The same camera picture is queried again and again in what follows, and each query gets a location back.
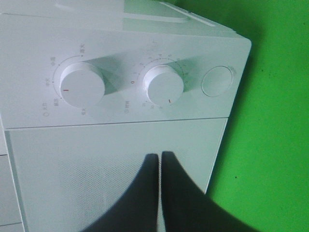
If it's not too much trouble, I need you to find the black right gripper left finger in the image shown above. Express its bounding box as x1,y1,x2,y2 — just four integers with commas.
84,154,158,232

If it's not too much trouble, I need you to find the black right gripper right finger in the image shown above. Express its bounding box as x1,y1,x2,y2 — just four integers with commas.
161,151,257,232

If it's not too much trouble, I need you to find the white microwave door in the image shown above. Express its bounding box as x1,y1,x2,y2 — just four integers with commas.
4,118,227,232

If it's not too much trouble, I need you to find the white microwave knob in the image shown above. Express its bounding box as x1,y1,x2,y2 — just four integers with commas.
143,65,184,106
59,62,105,108

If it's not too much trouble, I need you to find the white microwave oven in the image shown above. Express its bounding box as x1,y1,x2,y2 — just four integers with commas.
0,0,252,232

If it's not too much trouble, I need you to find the round microwave door button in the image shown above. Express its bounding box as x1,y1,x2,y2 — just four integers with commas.
201,66,233,97

